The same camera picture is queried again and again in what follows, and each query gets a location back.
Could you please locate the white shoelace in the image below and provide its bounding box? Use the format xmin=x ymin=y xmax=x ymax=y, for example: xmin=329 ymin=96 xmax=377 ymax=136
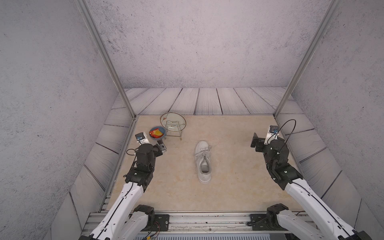
xmin=195 ymin=145 xmax=211 ymax=158

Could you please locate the black right camera cable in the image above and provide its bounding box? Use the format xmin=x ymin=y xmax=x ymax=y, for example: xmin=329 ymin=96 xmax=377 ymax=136
xmin=269 ymin=118 xmax=297 ymax=151

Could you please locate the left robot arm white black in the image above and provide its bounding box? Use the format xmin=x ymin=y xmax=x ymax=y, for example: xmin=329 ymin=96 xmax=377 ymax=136
xmin=79 ymin=142 xmax=163 ymax=240

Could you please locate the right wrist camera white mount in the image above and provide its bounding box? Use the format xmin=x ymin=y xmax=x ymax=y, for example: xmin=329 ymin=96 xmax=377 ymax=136
xmin=264 ymin=125 xmax=285 ymax=145

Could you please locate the red yellow snack packet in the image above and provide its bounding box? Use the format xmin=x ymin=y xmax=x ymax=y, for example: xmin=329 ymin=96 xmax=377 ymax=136
xmin=149 ymin=128 xmax=164 ymax=139

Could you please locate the blue ceramic bowl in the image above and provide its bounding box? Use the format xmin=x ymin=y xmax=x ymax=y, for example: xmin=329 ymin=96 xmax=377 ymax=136
xmin=149 ymin=126 xmax=167 ymax=141

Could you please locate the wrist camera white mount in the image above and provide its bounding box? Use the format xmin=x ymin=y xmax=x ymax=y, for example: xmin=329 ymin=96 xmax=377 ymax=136
xmin=135 ymin=132 xmax=150 ymax=145
xmin=264 ymin=125 xmax=285 ymax=145

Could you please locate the left aluminium frame post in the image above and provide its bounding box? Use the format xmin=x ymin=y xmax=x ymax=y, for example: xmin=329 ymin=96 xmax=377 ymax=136
xmin=75 ymin=0 xmax=136 ymax=119

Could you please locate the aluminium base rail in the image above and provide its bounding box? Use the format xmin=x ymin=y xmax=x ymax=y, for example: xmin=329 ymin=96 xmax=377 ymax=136
xmin=79 ymin=211 xmax=343 ymax=240

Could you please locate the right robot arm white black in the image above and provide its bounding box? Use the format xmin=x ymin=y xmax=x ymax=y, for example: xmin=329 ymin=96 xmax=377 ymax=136
xmin=248 ymin=133 xmax=371 ymax=240

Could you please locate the aluminium frame post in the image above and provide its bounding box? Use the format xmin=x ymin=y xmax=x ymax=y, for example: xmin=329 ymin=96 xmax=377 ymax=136
xmin=75 ymin=0 xmax=136 ymax=119
xmin=273 ymin=0 xmax=343 ymax=119

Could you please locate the right aluminium frame post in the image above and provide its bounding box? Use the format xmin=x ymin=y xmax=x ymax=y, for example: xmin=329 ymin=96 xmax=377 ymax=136
xmin=273 ymin=0 xmax=343 ymax=119

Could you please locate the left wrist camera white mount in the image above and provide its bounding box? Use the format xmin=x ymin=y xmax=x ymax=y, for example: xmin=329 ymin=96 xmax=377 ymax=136
xmin=135 ymin=132 xmax=150 ymax=145

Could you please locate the white sneaker shoe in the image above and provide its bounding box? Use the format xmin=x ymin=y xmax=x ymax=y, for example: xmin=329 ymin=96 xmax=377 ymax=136
xmin=195 ymin=141 xmax=212 ymax=184

